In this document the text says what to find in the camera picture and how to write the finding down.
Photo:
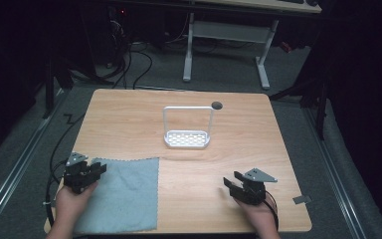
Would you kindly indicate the grey tape piece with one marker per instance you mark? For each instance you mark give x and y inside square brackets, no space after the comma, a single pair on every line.
[301,199]

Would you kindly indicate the person's right hand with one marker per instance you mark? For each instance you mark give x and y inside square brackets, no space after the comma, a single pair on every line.
[260,215]

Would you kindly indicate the white hanging rack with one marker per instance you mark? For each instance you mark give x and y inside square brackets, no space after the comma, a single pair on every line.
[187,138]

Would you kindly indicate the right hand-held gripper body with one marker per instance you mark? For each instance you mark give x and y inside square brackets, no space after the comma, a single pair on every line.
[253,190]

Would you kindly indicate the blue-grey cloth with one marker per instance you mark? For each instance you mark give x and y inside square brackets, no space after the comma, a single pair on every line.
[126,195]

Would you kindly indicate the person's left hand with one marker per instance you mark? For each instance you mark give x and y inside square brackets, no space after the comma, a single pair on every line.
[72,200]

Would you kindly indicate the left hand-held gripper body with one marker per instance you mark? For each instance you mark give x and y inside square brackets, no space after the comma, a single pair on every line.
[76,177]

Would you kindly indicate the metal floor rail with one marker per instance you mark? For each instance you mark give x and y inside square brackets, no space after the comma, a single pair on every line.
[336,176]
[16,166]

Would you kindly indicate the black stand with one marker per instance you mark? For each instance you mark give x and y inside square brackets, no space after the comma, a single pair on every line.
[51,83]
[313,96]

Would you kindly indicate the dark computer tower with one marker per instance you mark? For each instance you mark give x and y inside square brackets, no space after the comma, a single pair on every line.
[117,30]

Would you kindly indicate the white-legged desk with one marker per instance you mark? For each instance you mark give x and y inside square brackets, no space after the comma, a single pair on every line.
[232,31]

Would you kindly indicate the dark round table grommet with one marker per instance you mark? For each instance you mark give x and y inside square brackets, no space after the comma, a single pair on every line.
[217,105]

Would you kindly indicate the small red object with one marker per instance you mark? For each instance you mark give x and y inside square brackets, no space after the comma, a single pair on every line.
[286,47]

